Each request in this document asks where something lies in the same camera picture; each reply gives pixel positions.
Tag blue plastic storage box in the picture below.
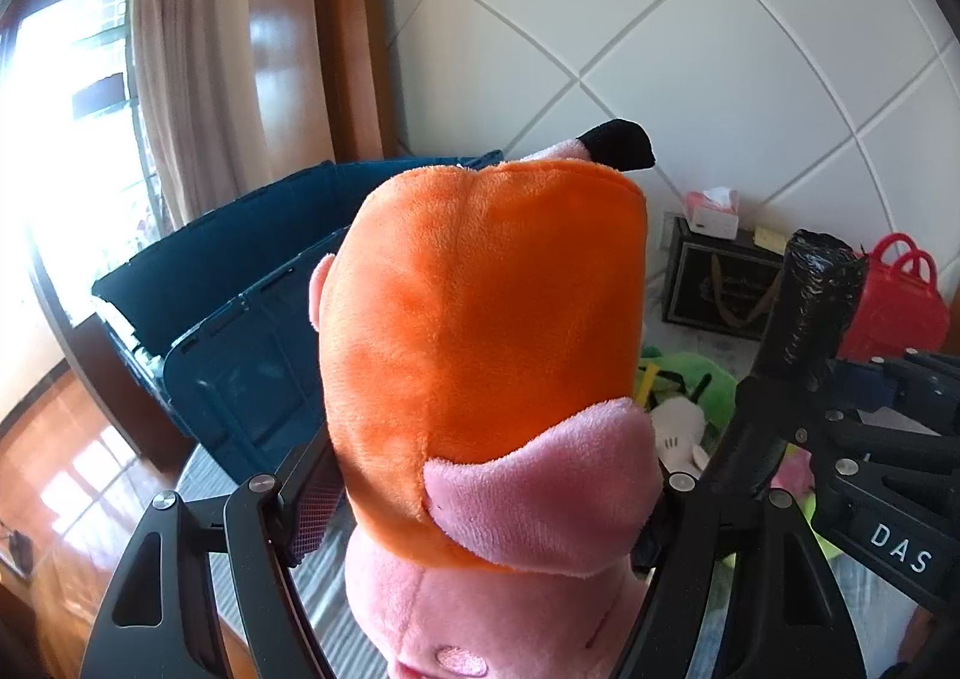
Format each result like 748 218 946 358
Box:
91 149 503 489

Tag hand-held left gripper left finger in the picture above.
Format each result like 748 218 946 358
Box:
79 424 350 679

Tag green plush hat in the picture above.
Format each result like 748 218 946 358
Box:
637 345 743 440

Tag white plush toy black ears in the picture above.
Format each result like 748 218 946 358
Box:
649 396 713 479

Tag window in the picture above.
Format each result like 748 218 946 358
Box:
0 0 162 410

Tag black gift bag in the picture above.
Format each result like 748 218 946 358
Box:
662 215 788 331

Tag red plastic toy case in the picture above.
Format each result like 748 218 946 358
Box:
836 232 950 365

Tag pink pig plush orange dress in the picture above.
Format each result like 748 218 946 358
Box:
307 118 665 679

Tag beige curtain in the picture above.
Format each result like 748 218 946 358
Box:
129 0 275 230

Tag wooden door frame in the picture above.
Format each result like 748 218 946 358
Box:
247 0 402 162

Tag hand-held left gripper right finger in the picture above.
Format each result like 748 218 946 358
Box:
611 469 871 679

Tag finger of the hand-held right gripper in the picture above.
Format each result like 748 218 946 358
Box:
814 454 960 605
821 347 960 459

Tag grey striped bed sheet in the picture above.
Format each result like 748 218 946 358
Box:
176 439 946 679

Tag pink white tissue box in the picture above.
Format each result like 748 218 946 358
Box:
684 186 742 241

